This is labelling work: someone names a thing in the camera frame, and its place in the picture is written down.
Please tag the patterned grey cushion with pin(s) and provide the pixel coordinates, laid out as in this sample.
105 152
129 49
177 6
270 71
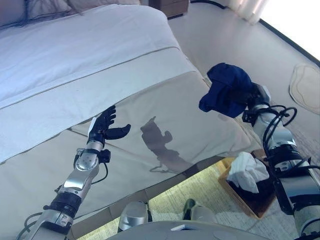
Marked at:
50 8

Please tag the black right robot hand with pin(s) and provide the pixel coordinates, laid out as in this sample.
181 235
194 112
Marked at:
260 96

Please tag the beige pillow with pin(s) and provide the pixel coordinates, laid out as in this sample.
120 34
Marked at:
105 3
11 12

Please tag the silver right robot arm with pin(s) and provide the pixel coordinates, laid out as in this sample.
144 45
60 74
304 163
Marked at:
287 175

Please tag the white curtain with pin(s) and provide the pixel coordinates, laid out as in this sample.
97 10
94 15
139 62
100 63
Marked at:
247 10

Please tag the silver left robot leg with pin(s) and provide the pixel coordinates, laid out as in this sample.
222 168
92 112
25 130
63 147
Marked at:
133 216

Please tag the silver robot leg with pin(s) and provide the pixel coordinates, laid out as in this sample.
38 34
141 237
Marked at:
203 215
133 216

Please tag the black window frame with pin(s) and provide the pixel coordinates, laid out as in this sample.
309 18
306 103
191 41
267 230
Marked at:
290 41

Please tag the oval beige floor mat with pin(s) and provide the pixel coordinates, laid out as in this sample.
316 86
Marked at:
306 87

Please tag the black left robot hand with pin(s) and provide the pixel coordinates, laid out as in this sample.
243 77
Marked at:
102 127

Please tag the grey robot torso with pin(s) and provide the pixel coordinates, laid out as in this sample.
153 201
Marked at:
187 232

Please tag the brown bed base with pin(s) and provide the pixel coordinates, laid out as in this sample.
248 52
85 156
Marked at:
140 197

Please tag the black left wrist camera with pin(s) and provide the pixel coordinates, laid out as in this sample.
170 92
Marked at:
105 156

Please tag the white t-shirt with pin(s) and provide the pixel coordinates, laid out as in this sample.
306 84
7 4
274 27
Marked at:
247 170

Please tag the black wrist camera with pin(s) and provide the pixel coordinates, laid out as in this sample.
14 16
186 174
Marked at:
248 117
105 156

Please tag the silver right robot leg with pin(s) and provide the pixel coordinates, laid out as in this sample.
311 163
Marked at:
203 215

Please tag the brown wooden nightstand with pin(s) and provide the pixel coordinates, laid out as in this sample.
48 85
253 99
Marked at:
170 7

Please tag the brown wicker basket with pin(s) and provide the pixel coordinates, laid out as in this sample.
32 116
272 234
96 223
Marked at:
240 200

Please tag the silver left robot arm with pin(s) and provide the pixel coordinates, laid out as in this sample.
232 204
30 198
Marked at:
77 180

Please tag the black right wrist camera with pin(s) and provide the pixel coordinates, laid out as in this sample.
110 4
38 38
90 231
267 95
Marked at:
248 117

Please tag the dark blue garment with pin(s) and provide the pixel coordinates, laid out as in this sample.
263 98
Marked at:
225 90

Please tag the dark right robot foot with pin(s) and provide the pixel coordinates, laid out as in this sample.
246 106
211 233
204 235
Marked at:
189 207

